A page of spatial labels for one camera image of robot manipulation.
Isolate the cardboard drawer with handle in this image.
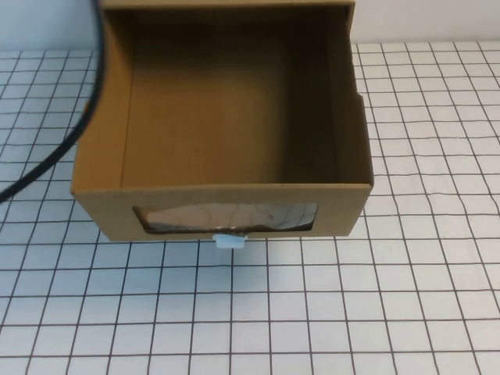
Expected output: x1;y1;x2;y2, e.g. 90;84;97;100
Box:
70;8;375;244

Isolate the white plastic drawer handle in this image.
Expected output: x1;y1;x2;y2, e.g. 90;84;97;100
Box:
212;231;251;250

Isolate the thick black cable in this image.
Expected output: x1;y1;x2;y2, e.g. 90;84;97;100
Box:
0;0;109;202

